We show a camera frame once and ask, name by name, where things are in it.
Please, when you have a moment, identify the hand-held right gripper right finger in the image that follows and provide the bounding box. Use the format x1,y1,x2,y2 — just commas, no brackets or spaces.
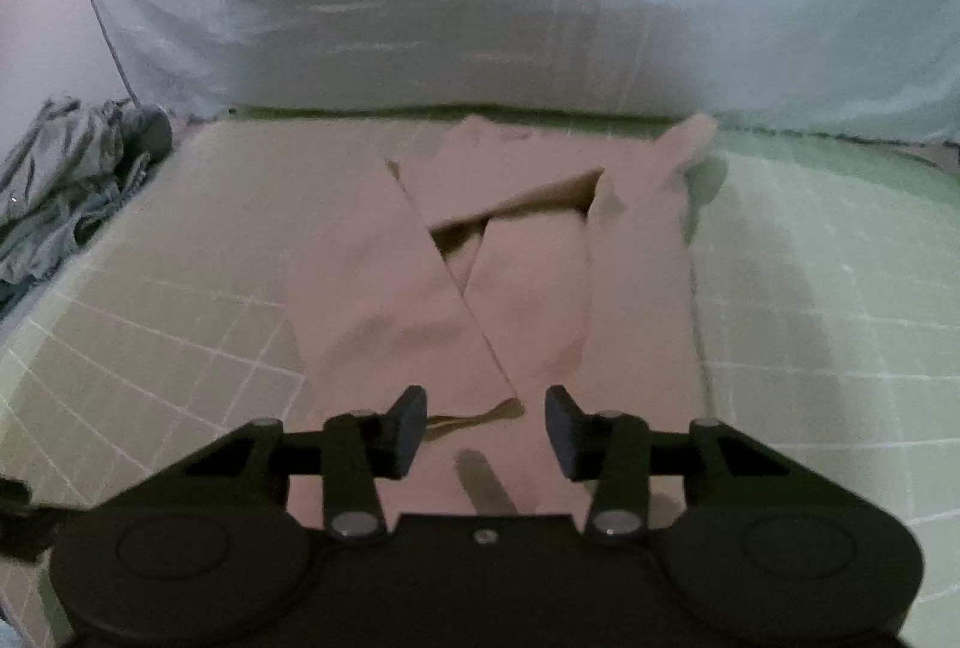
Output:
544,384,796,545

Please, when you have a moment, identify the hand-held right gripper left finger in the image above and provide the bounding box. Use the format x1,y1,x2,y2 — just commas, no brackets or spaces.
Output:
184,384,428,541

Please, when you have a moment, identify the pale pink garment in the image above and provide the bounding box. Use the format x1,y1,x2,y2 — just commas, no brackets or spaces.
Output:
283,112,722,529

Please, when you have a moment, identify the grey zip hoodie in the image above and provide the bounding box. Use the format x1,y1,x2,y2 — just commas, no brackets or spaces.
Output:
0,95,175,283

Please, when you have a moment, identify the white carrot print quilt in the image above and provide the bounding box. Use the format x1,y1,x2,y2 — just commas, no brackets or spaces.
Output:
56,0,960,143

